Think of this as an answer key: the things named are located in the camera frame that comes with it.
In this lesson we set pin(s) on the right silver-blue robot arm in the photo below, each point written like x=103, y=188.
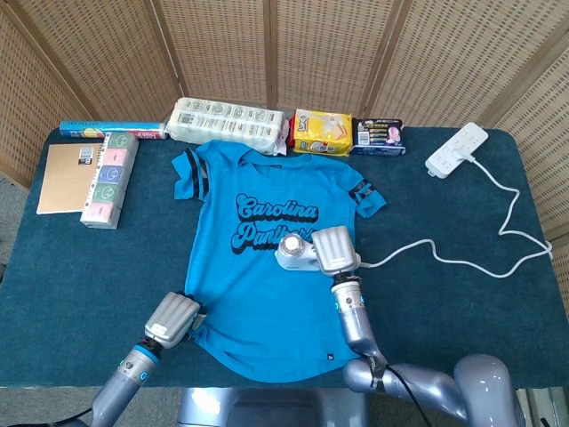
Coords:
x=355, y=320

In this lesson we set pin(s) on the pastel pocket tissue multipack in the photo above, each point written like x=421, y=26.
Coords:
x=109, y=178

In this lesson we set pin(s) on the blue Carolina Panthers shirt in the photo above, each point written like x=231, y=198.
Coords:
x=266, y=320

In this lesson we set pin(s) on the dark teal table cover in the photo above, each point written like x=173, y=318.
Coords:
x=89, y=267

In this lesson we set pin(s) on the brown paper notebook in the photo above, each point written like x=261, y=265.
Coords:
x=62, y=182

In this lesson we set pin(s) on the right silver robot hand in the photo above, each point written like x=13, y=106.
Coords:
x=335, y=251

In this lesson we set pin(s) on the white toilet paper pack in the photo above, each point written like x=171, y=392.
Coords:
x=222, y=124

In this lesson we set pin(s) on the blue food wrap box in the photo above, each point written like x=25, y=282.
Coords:
x=106, y=128

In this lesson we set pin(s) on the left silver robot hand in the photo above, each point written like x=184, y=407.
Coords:
x=173, y=318

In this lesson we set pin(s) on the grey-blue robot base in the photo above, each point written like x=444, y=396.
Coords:
x=266, y=407

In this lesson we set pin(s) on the dark blue sanitary pad pack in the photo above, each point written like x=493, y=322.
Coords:
x=378, y=138

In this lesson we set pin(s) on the white handheld garment steamer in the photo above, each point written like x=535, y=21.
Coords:
x=295, y=260

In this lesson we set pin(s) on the white power strip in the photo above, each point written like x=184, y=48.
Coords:
x=453, y=149

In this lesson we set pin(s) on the wicker folding screen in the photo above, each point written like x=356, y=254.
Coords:
x=222, y=44

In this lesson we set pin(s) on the yellow tissue pack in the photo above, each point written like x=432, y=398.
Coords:
x=320, y=133

